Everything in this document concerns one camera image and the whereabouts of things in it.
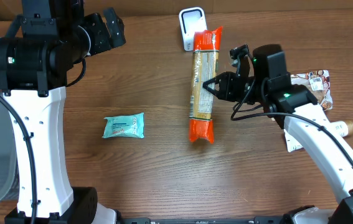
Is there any teal wipes packet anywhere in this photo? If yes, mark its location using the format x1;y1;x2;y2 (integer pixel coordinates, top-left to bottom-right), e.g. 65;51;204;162
102;113;144;139

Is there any red San Remo spaghetti pack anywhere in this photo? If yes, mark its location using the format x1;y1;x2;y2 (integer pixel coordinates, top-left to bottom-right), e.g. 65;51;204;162
189;26;223;144

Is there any brown cardboard backdrop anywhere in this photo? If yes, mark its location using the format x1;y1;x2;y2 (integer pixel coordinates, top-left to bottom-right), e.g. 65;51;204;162
0;0;353;22

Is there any brown white snack bag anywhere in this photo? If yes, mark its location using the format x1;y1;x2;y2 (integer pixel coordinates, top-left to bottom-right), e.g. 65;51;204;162
291;70;333;111

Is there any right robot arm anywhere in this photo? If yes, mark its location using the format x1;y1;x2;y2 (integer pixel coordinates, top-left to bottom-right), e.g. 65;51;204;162
202;44;353;223

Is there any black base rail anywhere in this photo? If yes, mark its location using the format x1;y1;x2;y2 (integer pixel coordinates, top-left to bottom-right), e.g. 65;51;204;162
116;216;291;224

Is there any white barcode scanner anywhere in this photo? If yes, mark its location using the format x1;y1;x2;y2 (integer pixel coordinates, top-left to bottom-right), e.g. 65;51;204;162
179;7;207;52

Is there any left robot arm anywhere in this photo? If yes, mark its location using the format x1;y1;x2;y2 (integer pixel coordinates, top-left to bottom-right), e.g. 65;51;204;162
0;1;126;224

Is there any white Pantene tube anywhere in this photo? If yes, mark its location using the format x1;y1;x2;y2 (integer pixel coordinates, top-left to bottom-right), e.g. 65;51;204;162
284;121;353;152

